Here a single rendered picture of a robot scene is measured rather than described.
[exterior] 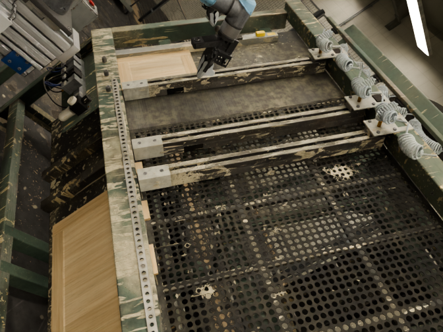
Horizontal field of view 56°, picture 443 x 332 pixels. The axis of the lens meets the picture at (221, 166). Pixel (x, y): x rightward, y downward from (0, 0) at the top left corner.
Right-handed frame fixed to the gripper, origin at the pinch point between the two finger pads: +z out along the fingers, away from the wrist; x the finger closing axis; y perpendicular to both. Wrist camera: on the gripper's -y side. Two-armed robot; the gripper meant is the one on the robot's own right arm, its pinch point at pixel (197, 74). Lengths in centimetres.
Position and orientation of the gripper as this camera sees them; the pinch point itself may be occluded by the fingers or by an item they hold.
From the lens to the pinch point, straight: 171.5
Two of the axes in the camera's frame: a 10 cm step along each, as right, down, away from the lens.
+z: -5.0, 6.8, 5.3
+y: 8.3, 1.9, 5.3
